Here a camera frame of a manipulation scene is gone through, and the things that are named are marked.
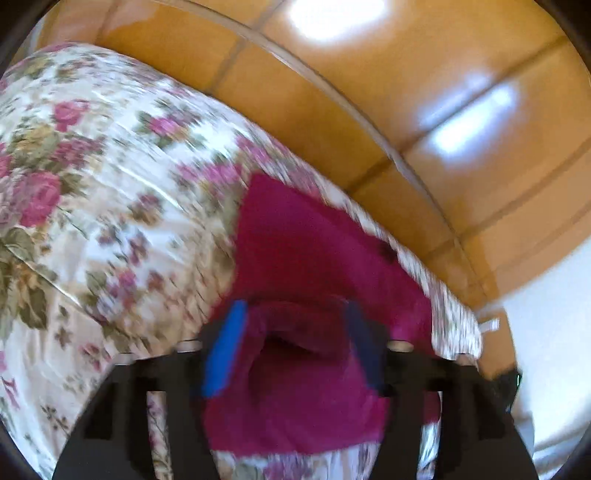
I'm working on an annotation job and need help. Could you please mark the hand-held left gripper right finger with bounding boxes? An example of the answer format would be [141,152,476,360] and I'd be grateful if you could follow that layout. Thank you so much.
[344,300,541,480]

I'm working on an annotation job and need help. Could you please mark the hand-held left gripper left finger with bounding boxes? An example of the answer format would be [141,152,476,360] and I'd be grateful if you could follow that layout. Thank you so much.
[52,300,250,480]

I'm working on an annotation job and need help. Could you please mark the dark red knit garment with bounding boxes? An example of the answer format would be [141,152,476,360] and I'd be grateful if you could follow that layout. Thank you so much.
[201,173,444,455]

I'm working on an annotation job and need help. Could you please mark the wooden headboard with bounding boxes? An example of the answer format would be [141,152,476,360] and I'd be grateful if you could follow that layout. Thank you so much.
[478,300,515,374]

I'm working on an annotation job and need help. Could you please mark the wooden wardrobe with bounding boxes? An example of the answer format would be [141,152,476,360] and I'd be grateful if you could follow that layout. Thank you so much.
[41,0,591,305]

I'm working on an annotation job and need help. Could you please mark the floral bedspread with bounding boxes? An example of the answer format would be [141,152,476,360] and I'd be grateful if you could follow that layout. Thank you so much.
[0,42,483,480]

